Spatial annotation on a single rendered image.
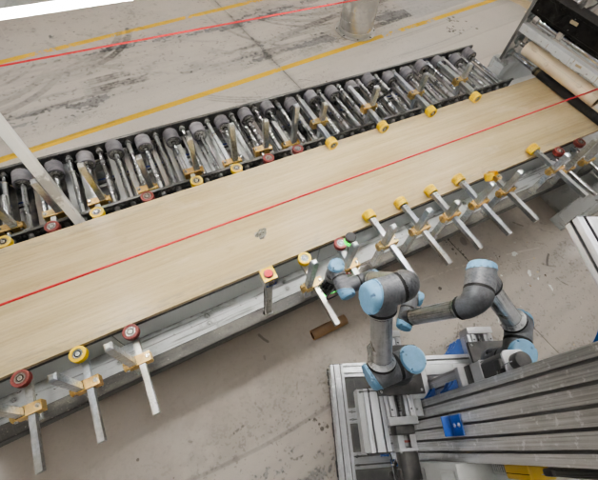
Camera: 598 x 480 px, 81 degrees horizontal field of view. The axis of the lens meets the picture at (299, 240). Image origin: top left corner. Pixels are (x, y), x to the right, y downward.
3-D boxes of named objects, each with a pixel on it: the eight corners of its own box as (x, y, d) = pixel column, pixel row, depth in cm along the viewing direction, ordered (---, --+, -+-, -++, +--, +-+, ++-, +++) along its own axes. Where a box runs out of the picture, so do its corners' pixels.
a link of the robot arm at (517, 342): (493, 366, 160) (511, 359, 149) (496, 339, 167) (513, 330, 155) (520, 377, 159) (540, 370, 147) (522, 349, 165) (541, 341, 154)
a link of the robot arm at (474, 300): (499, 323, 131) (406, 335, 172) (501, 297, 137) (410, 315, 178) (477, 308, 129) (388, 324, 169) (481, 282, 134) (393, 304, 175)
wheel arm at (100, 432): (108, 440, 162) (104, 439, 159) (100, 444, 161) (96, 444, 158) (89, 353, 181) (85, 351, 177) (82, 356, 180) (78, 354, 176)
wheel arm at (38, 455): (48, 470, 154) (42, 470, 151) (39, 474, 153) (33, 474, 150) (34, 375, 173) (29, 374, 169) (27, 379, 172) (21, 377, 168)
